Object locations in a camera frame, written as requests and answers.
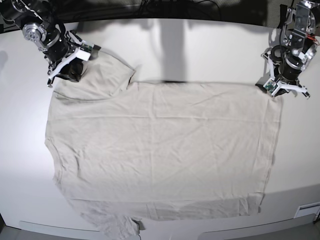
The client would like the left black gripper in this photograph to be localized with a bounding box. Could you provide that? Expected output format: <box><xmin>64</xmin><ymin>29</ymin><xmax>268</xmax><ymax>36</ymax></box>
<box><xmin>274</xmin><ymin>62</ymin><xmax>302</xmax><ymax>97</ymax></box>

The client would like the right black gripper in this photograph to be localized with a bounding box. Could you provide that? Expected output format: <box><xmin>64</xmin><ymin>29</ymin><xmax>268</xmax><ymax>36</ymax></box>
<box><xmin>43</xmin><ymin>38</ymin><xmax>84</xmax><ymax>82</ymax></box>

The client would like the beige T-shirt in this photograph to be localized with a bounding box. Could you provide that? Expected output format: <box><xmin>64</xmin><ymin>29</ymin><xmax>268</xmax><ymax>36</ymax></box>
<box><xmin>45</xmin><ymin>52</ymin><xmax>283</xmax><ymax>239</ymax></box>

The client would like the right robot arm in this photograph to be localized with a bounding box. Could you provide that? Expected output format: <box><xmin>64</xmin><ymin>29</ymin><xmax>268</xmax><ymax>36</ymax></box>
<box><xmin>0</xmin><ymin>0</ymin><xmax>84</xmax><ymax>85</ymax></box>

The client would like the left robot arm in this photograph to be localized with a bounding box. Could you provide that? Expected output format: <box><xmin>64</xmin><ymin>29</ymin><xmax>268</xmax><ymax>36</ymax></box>
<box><xmin>271</xmin><ymin>0</ymin><xmax>320</xmax><ymax>98</ymax></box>

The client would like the white label sticker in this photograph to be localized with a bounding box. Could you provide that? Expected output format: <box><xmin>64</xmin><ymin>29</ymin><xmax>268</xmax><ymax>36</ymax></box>
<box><xmin>294</xmin><ymin>202</ymin><xmax>320</xmax><ymax>218</ymax></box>

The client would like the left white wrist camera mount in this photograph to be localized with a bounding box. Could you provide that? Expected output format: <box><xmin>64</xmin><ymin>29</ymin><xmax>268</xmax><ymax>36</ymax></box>
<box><xmin>255</xmin><ymin>49</ymin><xmax>311</xmax><ymax>99</ymax></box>

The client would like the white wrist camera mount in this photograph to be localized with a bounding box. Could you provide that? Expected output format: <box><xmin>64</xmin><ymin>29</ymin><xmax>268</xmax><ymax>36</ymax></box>
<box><xmin>255</xmin><ymin>49</ymin><xmax>311</xmax><ymax>99</ymax></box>
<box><xmin>47</xmin><ymin>30</ymin><xmax>101</xmax><ymax>88</ymax></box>

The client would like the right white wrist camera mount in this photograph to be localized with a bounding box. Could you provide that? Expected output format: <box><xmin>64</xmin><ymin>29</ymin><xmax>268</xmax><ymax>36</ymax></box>
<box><xmin>47</xmin><ymin>30</ymin><xmax>101</xmax><ymax>88</ymax></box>

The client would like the black strap in background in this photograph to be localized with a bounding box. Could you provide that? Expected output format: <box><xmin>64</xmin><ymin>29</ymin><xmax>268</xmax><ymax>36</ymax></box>
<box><xmin>276</xmin><ymin>3</ymin><xmax>288</xmax><ymax>29</ymax></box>

